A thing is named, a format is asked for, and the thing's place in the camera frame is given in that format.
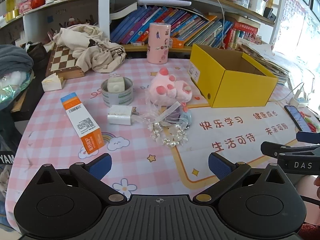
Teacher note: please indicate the dark brown bag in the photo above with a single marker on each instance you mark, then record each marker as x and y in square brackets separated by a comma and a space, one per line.
[37, 55]

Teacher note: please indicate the white desk bookshelf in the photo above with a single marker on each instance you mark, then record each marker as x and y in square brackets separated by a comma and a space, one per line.
[103, 17]

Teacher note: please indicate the pink checked tablecloth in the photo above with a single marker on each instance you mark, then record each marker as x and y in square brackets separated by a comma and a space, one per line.
[150, 170]

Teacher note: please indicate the person's right forearm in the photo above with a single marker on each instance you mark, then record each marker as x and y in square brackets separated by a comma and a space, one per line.
[305, 186]

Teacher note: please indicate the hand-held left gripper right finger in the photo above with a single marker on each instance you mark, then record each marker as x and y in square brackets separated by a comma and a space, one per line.
[220, 165]

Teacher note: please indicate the grey blanket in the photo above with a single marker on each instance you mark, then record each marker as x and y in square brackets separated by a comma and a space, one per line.
[15, 60]

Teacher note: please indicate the yellow cardboard box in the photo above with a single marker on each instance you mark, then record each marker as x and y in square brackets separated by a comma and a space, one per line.
[240, 90]

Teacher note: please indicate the pink sticker-covered cylinder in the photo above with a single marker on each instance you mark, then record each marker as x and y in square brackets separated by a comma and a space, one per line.
[158, 42]

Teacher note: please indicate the iridescent plastic bag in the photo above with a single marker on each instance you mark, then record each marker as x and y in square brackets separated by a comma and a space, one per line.
[12, 87]

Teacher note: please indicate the grey tape roll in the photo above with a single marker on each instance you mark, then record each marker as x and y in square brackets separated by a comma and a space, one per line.
[120, 97]

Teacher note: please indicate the gold tape roll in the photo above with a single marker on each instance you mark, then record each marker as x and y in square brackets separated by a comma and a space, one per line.
[12, 14]

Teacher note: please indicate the white cube block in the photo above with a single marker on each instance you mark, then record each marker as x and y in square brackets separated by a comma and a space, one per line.
[115, 85]

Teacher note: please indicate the blue purple hair clip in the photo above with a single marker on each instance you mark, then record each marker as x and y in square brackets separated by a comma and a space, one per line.
[186, 116]

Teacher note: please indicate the small orange box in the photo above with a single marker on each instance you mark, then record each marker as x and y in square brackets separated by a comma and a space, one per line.
[178, 43]

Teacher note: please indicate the black smartphone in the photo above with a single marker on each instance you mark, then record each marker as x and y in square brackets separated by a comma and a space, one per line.
[297, 117]

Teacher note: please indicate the person's right hand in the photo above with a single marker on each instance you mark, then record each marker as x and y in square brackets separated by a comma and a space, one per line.
[317, 181]

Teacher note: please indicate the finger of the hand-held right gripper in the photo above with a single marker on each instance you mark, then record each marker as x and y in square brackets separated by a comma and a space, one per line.
[272, 147]
[307, 136]

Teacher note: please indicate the beige cloth bag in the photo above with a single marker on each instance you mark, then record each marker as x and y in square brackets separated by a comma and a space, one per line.
[85, 45]

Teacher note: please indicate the thick white book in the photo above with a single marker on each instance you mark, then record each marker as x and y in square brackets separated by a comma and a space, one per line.
[122, 11]

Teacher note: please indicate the white charger adapter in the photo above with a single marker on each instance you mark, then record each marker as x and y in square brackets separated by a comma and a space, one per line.
[120, 115]

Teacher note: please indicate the wooden chessboard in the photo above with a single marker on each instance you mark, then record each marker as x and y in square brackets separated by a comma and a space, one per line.
[62, 60]

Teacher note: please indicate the white tissue pack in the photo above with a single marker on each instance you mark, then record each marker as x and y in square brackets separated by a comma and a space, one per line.
[51, 82]

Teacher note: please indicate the pink plush paw toy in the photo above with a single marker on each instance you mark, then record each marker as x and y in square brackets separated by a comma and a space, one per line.
[165, 87]

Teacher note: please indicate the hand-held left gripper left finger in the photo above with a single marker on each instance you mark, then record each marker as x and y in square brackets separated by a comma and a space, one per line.
[101, 165]

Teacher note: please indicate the row of books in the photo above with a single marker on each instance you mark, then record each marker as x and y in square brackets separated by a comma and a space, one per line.
[195, 27]

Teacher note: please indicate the alphabet wall poster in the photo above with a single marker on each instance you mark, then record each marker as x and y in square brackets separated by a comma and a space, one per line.
[291, 20]

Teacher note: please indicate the pearl bead ribbon accessory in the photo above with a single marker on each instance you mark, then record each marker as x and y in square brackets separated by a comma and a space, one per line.
[170, 135]

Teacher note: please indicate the orange and white medicine box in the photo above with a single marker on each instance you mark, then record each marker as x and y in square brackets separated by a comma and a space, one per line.
[80, 120]

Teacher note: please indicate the pile of papers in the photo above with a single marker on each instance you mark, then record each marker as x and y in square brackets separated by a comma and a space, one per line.
[265, 60]

